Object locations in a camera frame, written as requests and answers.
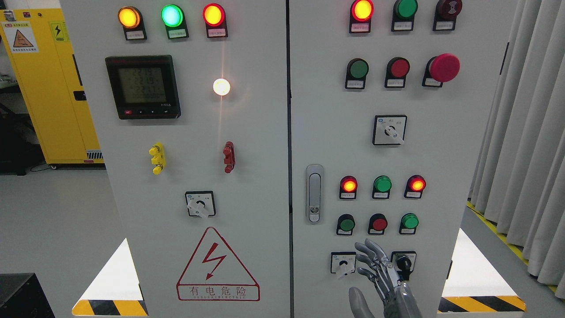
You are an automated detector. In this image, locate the lower red stop button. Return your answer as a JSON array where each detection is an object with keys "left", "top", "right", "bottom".
[{"left": 367, "top": 213, "right": 388, "bottom": 235}]

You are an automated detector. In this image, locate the lower right green button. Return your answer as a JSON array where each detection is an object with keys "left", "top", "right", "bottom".
[{"left": 398, "top": 213, "right": 420, "bottom": 235}]

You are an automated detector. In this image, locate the black furniture far left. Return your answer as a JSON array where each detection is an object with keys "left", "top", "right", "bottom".
[{"left": 0, "top": 103, "right": 45, "bottom": 176}]

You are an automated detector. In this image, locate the grey electrical control cabinet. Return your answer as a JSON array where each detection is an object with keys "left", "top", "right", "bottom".
[{"left": 60, "top": 0, "right": 517, "bottom": 318}]

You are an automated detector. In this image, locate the red indicator lamp top left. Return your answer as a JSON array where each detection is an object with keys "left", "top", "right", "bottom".
[{"left": 202, "top": 3, "right": 228, "bottom": 38}]

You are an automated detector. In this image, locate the lower green start button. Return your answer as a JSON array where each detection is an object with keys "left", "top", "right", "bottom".
[{"left": 335, "top": 214, "right": 355, "bottom": 236}]

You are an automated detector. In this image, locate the dark red buzzer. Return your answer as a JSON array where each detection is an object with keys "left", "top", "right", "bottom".
[{"left": 433, "top": 0, "right": 463, "bottom": 31}]

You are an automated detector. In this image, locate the amber indicator lamp top left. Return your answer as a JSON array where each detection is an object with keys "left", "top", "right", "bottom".
[{"left": 118, "top": 6, "right": 147, "bottom": 41}]

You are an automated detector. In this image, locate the green indicator lamp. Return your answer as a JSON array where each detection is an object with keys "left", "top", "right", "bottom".
[
  {"left": 161, "top": 4, "right": 189, "bottom": 39},
  {"left": 391, "top": 0, "right": 418, "bottom": 32},
  {"left": 373, "top": 175, "right": 392, "bottom": 200}
]

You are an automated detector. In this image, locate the yellow safety storage cabinet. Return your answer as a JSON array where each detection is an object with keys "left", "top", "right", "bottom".
[{"left": 1, "top": 8, "right": 104, "bottom": 166}]

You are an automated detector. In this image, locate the upper right selector switch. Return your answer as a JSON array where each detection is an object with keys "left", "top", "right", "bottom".
[{"left": 373, "top": 115, "right": 407, "bottom": 145}]

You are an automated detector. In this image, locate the lower green indicator lamp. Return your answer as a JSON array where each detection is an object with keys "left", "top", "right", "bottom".
[{"left": 373, "top": 175, "right": 392, "bottom": 200}]

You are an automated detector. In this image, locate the white glowing indicator lamp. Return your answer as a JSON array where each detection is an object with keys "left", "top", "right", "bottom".
[{"left": 212, "top": 78, "right": 231, "bottom": 96}]

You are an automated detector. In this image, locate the lower right red indicator lamp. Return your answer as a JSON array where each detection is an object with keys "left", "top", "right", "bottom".
[{"left": 403, "top": 175, "right": 426, "bottom": 199}]

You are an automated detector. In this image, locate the lower white selector switch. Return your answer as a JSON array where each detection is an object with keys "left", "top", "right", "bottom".
[{"left": 330, "top": 252, "right": 357, "bottom": 280}]

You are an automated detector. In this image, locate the green indicator lamp top left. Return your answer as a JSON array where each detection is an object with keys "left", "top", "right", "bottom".
[{"left": 161, "top": 4, "right": 189, "bottom": 39}]

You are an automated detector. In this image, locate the red terminal connector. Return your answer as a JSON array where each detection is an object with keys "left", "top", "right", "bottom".
[{"left": 222, "top": 141, "right": 236, "bottom": 174}]

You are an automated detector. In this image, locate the green indicator lamp top right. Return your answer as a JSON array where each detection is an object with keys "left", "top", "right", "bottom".
[{"left": 391, "top": 0, "right": 418, "bottom": 32}]

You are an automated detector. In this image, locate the grey curtain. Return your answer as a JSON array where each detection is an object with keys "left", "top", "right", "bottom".
[{"left": 471, "top": 0, "right": 565, "bottom": 299}]

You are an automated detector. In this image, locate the upper red push button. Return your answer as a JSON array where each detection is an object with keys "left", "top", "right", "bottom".
[{"left": 384, "top": 57, "right": 410, "bottom": 88}]

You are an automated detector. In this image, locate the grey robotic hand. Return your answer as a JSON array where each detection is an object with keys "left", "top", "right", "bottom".
[{"left": 354, "top": 239, "right": 423, "bottom": 318}]

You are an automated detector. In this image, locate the black box lower left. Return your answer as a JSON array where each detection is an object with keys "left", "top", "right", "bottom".
[{"left": 0, "top": 273, "right": 55, "bottom": 318}]

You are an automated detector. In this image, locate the red indicator lamp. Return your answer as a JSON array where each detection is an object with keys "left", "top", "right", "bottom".
[
  {"left": 349, "top": 0, "right": 375, "bottom": 34},
  {"left": 202, "top": 3, "right": 228, "bottom": 38},
  {"left": 339, "top": 176, "right": 358, "bottom": 200},
  {"left": 403, "top": 175, "right": 426, "bottom": 199}
]

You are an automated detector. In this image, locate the upper green push button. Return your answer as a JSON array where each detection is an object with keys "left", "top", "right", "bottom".
[{"left": 345, "top": 58, "right": 369, "bottom": 89}]

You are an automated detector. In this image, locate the silver cabinet door handle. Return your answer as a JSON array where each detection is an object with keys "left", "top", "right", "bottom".
[{"left": 305, "top": 164, "right": 324, "bottom": 223}]

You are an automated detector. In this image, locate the black digital power meter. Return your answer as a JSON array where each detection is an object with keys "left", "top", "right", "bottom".
[{"left": 105, "top": 55, "right": 181, "bottom": 120}]

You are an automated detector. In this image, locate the lower left red indicator lamp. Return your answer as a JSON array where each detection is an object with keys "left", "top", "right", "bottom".
[{"left": 339, "top": 176, "right": 358, "bottom": 200}]

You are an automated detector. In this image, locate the red high voltage warning sticker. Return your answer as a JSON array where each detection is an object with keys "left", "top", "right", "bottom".
[{"left": 176, "top": 226, "right": 260, "bottom": 302}]

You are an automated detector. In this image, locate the black knob selector switch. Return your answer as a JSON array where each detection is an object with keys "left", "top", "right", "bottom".
[{"left": 390, "top": 251, "right": 417, "bottom": 281}]

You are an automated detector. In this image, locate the left door selector switch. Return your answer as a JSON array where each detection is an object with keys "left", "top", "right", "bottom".
[{"left": 185, "top": 190, "right": 217, "bottom": 219}]

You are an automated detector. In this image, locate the yellow terminal connector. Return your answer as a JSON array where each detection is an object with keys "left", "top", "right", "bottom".
[{"left": 148, "top": 142, "right": 167, "bottom": 175}]

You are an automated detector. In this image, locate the red indicator lamp top right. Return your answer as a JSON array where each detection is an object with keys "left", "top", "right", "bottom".
[{"left": 349, "top": 0, "right": 375, "bottom": 34}]

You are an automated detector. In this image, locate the red mushroom emergency stop button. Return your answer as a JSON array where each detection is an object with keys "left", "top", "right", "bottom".
[{"left": 422, "top": 53, "right": 460, "bottom": 88}]

